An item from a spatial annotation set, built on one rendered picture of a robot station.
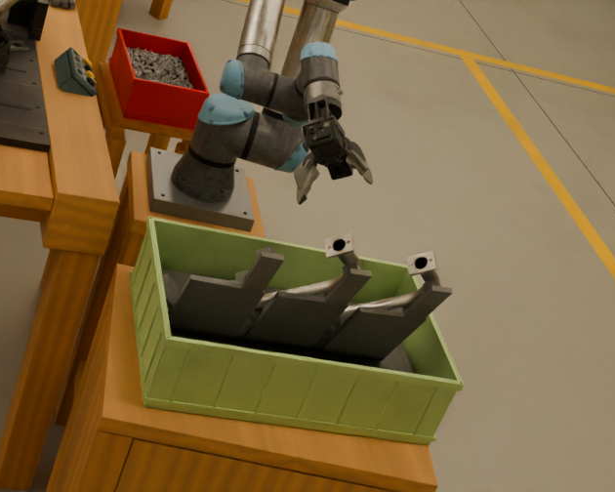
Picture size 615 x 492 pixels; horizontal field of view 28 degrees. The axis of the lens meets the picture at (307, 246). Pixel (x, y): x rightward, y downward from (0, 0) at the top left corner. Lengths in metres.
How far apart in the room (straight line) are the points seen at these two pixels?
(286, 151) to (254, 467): 0.79
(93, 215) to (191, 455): 0.65
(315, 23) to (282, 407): 0.91
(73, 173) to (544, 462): 2.01
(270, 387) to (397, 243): 2.62
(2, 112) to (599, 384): 2.60
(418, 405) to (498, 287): 2.51
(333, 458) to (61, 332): 0.82
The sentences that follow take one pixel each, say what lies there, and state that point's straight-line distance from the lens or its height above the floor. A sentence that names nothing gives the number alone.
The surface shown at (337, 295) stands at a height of 1.06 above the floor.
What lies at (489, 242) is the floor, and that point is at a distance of 5.26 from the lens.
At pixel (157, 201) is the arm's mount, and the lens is 2.81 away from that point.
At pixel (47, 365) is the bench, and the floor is 0.42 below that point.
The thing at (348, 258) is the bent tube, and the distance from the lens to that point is 2.30.
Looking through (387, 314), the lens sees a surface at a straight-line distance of 2.43.
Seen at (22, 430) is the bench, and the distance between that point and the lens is 3.12.
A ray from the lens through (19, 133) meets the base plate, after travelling 2.88.
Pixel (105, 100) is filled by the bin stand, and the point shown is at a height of 0.78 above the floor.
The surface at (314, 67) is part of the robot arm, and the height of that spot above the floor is 1.36.
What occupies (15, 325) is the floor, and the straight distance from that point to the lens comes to 3.78.
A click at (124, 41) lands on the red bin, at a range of 3.45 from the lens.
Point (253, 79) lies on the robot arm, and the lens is 2.55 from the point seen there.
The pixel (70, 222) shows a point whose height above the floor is 0.83.
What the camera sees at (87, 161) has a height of 0.90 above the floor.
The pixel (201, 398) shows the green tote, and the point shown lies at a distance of 2.35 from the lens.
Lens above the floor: 2.26
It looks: 29 degrees down
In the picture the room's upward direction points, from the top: 22 degrees clockwise
